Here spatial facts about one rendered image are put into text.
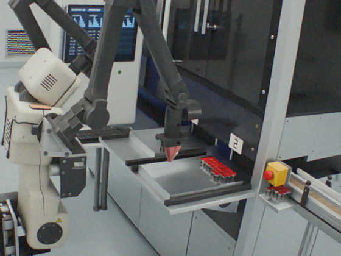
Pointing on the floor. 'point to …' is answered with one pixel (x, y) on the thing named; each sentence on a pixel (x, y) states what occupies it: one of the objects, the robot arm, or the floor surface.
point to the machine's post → (272, 120)
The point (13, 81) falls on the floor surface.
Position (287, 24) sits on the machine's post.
